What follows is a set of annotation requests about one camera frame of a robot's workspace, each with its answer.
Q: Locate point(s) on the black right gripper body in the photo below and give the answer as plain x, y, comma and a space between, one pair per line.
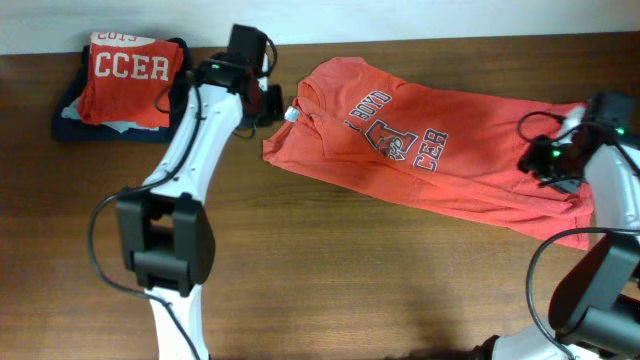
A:
552, 164

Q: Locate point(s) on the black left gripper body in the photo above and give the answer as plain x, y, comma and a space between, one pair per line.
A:
270, 104

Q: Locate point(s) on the red McKinney Boyd t-shirt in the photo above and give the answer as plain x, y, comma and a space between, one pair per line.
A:
448, 152

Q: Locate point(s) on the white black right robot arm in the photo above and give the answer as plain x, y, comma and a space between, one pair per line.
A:
589, 316

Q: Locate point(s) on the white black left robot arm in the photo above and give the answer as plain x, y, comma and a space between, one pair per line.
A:
167, 241

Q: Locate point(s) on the folded red soccer shirt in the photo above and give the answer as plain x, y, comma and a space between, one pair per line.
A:
128, 76

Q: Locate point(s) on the folded light blue shirt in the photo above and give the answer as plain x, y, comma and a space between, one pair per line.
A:
70, 112

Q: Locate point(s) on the folded navy blue shirt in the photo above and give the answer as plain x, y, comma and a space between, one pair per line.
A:
68, 130

